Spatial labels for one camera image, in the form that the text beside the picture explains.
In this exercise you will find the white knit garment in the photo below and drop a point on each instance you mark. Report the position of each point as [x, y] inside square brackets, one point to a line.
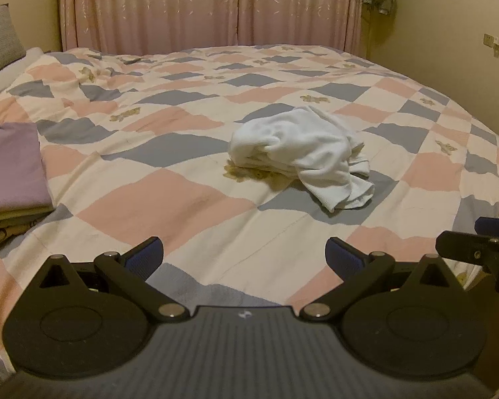
[299, 149]

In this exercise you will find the beige folded garment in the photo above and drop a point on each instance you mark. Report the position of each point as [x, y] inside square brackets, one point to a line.
[23, 214]

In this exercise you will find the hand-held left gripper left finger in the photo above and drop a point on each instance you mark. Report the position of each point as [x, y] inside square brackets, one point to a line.
[143, 254]

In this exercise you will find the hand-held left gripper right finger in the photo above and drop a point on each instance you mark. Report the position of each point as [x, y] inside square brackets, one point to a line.
[343, 255]

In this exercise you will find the pink curtain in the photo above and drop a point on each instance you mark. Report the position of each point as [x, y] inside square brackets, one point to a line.
[216, 6]

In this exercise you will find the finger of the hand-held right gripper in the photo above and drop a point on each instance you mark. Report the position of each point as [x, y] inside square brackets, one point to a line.
[497, 227]
[461, 246]

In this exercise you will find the patterned brown folded cloth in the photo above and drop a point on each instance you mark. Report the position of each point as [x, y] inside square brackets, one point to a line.
[2, 237]

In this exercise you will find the checkered pink grey quilt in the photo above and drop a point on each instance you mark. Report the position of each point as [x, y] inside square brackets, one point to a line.
[183, 199]

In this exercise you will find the white bed pillow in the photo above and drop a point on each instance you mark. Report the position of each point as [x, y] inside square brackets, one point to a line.
[14, 68]

